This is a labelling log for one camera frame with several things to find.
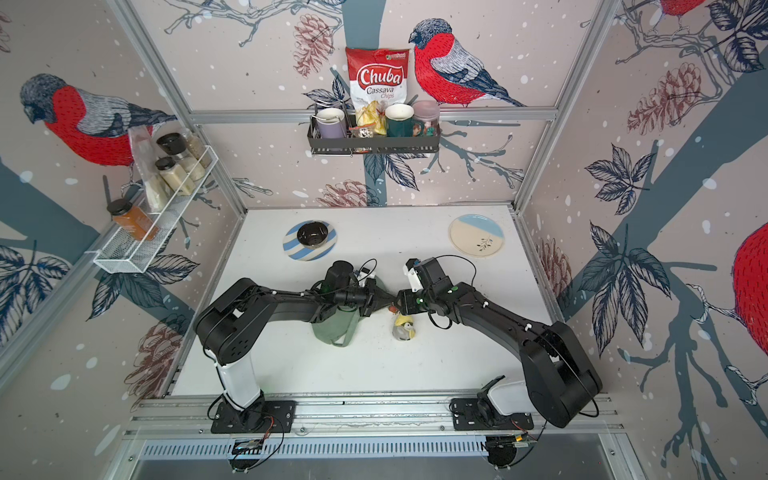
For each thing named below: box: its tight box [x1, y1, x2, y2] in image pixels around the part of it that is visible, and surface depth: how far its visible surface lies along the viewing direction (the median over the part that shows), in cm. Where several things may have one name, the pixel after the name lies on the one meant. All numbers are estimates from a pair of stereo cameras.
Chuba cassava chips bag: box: [345, 47, 411, 136], surface depth 82 cm
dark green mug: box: [385, 103, 424, 137], surface depth 85 cm
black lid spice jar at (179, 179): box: [155, 156, 196, 196], surface depth 79 cm
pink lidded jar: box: [412, 100, 441, 137], surface depth 87 cm
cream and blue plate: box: [449, 214, 505, 257], surface depth 113 cm
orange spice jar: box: [107, 198, 159, 241], surface depth 69 cm
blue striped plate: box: [282, 220, 338, 261], surface depth 109 cm
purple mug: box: [312, 107, 345, 139], surface depth 85 cm
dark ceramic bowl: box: [297, 221, 329, 249], surface depth 109 cm
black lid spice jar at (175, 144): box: [156, 132, 206, 182], surface depth 82 cm
